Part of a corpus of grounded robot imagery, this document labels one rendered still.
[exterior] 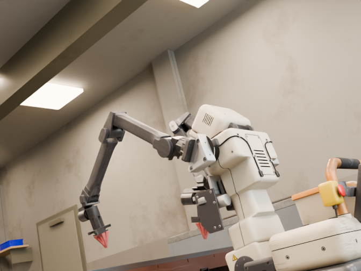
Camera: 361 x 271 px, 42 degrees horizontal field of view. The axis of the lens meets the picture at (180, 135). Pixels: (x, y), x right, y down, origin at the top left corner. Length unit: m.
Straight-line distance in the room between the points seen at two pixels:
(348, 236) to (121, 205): 5.20
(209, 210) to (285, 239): 0.43
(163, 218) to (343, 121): 2.53
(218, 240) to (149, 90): 3.41
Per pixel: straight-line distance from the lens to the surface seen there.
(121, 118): 2.02
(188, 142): 1.68
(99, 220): 2.29
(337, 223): 1.40
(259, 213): 1.78
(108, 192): 6.65
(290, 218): 2.79
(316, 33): 4.83
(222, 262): 2.23
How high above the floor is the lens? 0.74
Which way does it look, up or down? 17 degrees up
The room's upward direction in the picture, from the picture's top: 13 degrees counter-clockwise
